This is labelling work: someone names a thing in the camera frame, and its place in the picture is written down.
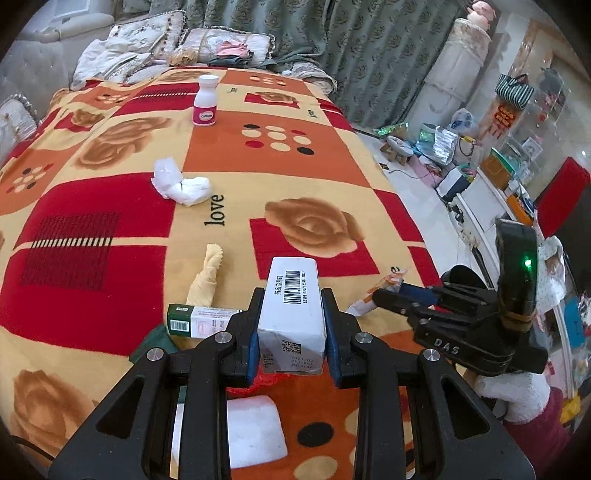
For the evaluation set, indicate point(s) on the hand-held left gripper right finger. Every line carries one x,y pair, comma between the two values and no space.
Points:
332,346

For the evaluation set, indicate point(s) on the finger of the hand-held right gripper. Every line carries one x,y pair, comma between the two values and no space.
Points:
401,307
443,297

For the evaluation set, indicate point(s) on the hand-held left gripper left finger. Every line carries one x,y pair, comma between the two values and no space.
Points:
251,344

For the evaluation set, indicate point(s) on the black round bin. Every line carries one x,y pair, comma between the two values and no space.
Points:
461,276

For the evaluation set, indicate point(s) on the orange white sachet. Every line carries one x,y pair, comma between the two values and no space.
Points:
369,297

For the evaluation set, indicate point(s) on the white barcode medicine box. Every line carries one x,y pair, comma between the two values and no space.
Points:
291,314

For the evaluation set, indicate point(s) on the green white medicine box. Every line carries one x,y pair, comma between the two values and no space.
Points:
203,321

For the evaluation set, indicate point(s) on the white foam block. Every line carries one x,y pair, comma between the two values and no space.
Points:
254,424

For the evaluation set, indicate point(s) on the white cabinet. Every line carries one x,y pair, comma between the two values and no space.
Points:
485,207

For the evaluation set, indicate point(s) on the white cooler box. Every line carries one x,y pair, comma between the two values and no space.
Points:
455,182

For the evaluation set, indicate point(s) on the orange paper bag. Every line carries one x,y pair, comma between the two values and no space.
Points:
496,168

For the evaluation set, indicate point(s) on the silver foil bag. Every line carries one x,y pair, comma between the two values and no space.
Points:
443,146

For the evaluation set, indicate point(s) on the printed rose blanket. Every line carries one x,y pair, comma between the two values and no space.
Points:
115,277

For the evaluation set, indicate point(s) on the red panel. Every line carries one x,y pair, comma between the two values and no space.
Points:
565,194

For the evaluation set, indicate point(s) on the small wooden stool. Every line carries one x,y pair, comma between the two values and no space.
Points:
399,146

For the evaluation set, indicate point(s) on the crumpled white tissue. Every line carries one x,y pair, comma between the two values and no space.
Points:
184,189

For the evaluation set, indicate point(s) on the green foil wrapper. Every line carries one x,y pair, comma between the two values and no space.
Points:
390,130

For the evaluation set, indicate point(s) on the white plastic bag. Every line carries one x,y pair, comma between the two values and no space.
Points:
461,121

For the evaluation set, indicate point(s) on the striped tote bag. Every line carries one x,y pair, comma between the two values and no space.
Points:
513,92

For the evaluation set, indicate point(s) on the lace covered air conditioner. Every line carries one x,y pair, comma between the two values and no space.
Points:
457,60

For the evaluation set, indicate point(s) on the white bottle pink label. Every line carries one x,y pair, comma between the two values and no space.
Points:
205,104

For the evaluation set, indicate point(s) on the green patterned curtain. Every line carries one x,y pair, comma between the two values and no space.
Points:
346,55

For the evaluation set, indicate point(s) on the pink soft toy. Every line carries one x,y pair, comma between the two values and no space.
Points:
482,9

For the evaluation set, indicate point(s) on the folded clothes pile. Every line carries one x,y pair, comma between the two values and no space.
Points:
231,50

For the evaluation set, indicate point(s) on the embroidered bolster pillow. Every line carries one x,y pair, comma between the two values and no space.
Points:
16,122

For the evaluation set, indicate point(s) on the embroidered beaded cushion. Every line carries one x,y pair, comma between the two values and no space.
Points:
147,32

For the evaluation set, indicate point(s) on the grey tufted sofa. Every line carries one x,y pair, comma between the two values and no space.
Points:
46,60

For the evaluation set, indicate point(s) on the red wall hanging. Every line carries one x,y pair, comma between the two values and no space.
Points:
501,117

